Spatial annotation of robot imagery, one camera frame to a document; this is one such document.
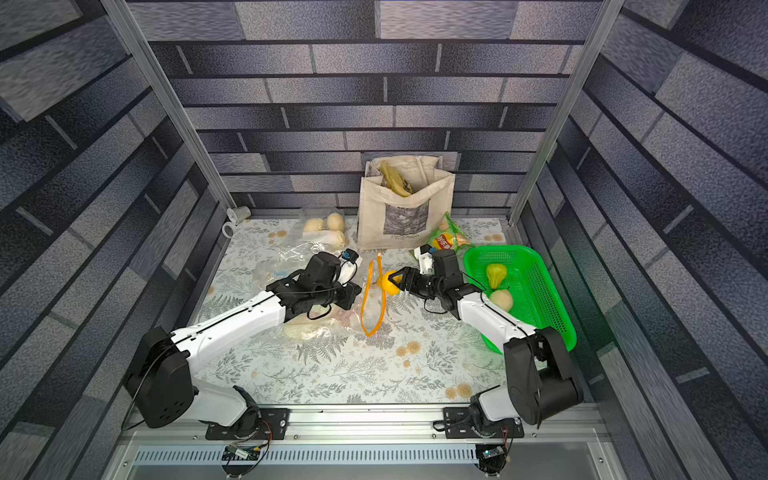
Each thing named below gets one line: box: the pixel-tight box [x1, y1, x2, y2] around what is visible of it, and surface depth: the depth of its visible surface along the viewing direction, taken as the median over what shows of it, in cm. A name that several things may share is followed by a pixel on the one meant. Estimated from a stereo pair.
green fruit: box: [487, 263, 507, 290], surface depth 99 cm
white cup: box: [226, 206, 251, 226], surface depth 120 cm
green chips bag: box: [428, 211, 476, 251], surface depth 99 cm
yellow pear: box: [376, 270, 403, 296], surface depth 85 cm
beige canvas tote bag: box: [358, 155, 456, 251], surface depth 101 cm
